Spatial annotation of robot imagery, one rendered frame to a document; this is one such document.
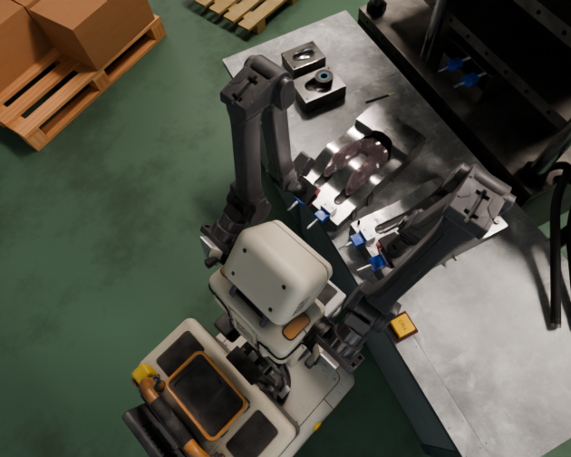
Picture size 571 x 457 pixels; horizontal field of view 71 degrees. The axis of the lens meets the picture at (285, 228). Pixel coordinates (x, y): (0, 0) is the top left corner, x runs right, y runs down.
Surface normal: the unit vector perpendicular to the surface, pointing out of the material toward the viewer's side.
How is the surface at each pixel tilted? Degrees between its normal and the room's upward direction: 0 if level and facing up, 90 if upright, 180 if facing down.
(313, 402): 0
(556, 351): 0
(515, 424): 0
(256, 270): 48
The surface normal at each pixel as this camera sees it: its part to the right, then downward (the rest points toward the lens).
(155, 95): -0.07, -0.43
